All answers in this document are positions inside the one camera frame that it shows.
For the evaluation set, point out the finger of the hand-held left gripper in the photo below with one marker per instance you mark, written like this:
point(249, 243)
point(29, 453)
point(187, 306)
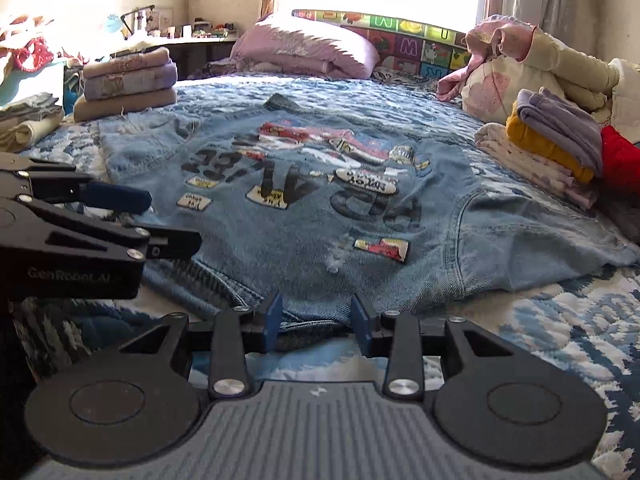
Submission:
point(120, 197)
point(172, 245)

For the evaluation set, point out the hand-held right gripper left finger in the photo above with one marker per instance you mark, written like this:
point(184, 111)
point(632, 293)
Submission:
point(274, 327)

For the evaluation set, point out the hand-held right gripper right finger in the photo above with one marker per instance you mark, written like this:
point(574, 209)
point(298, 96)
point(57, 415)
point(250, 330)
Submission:
point(361, 327)

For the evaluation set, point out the blue denim jacket with patches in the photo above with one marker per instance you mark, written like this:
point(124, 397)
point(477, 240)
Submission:
point(310, 220)

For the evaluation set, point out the pile of pink cream clothes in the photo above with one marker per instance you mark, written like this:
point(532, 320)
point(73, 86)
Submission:
point(565, 67)

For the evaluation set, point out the folded beige towel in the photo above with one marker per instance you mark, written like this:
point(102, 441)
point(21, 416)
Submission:
point(120, 105)

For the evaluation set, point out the folded cream cloth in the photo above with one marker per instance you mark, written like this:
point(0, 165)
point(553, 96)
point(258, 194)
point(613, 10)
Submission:
point(30, 130)

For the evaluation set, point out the folded lavender towel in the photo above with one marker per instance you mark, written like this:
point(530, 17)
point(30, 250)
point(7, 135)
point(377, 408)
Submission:
point(130, 82)

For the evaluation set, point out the folded grey jeans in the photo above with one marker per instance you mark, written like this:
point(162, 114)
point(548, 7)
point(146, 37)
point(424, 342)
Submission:
point(27, 106)

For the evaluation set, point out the folded pink towel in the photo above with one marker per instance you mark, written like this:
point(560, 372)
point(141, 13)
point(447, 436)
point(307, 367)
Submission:
point(125, 61)

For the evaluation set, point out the dark desk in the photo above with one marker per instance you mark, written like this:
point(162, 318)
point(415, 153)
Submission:
point(210, 46)

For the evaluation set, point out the red and white cloth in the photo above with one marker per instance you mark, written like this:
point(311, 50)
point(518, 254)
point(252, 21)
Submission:
point(25, 45)

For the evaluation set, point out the desk lamp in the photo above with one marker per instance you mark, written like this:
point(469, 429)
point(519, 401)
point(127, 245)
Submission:
point(134, 17)

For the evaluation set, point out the folded white dotted garment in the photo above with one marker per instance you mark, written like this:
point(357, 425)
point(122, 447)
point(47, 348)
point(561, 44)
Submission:
point(520, 162)

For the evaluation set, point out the pink pillow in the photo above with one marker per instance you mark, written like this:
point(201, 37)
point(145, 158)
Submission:
point(300, 45)

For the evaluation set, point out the folded yellow garment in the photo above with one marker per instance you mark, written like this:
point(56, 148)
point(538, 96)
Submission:
point(537, 145)

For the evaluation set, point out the colourful alphabet play mat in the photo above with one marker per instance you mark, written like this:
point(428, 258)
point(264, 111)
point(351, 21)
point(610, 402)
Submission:
point(400, 46)

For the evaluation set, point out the folded purple garment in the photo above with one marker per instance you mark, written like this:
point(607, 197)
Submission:
point(565, 125)

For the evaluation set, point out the red garment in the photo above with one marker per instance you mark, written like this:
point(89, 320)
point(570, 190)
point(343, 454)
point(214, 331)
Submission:
point(622, 160)

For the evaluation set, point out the crumpled pink garment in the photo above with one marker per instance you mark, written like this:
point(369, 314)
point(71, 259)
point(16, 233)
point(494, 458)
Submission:
point(492, 42)

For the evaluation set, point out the grey curtain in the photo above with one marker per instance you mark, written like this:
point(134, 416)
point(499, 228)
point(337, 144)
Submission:
point(565, 0)

